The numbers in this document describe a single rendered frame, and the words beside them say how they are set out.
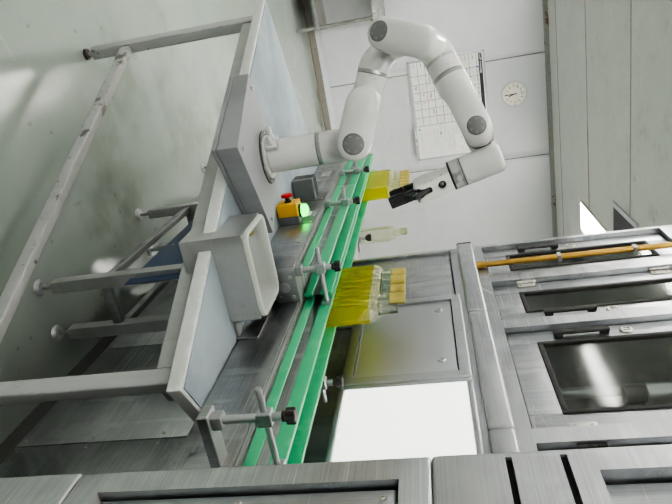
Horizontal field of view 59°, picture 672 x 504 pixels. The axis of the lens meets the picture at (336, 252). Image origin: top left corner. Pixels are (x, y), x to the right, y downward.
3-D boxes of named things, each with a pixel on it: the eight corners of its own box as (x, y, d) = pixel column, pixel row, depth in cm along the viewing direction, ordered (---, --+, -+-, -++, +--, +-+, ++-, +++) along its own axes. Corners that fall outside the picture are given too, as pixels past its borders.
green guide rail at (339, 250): (304, 297, 167) (331, 294, 166) (303, 294, 167) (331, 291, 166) (358, 157, 328) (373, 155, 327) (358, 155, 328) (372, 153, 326)
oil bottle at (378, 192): (349, 203, 275) (409, 196, 270) (347, 192, 273) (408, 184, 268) (350, 200, 281) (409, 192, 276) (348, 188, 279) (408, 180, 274)
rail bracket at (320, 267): (302, 308, 164) (346, 304, 161) (290, 252, 158) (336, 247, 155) (304, 303, 166) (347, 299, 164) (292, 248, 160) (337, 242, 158)
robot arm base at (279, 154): (255, 144, 163) (310, 135, 161) (259, 118, 172) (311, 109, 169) (271, 187, 174) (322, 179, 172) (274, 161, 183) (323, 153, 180)
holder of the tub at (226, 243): (235, 341, 148) (265, 338, 147) (208, 239, 139) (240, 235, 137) (252, 309, 164) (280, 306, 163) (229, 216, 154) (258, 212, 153)
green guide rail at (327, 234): (299, 273, 165) (327, 270, 163) (298, 270, 164) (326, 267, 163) (356, 144, 326) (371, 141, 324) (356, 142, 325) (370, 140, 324)
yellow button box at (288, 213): (278, 226, 200) (300, 223, 198) (274, 205, 197) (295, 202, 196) (283, 219, 206) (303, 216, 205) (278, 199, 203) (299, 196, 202)
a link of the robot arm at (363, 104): (389, 79, 169) (387, 75, 154) (369, 161, 175) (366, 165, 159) (356, 71, 170) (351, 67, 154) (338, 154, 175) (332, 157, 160)
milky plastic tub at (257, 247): (232, 322, 146) (266, 319, 145) (210, 238, 138) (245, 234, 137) (250, 292, 162) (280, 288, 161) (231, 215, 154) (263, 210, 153)
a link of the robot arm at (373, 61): (346, 67, 162) (358, 13, 158) (371, 75, 173) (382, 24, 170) (390, 76, 155) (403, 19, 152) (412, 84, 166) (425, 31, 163)
